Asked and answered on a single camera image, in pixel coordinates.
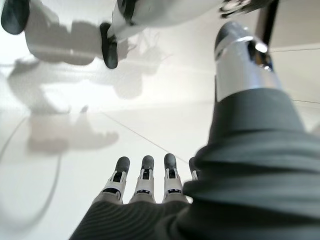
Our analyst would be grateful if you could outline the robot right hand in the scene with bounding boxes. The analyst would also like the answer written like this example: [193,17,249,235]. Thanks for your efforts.
[68,20,320,240]

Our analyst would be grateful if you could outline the robot right leg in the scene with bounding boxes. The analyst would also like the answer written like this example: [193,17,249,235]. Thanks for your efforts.
[99,0,226,70]

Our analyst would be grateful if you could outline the robot leg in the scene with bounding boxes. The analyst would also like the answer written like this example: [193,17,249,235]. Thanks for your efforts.
[0,0,30,35]
[99,0,226,70]

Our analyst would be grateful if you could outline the robot left leg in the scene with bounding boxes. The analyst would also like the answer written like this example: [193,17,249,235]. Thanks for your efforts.
[0,0,30,35]

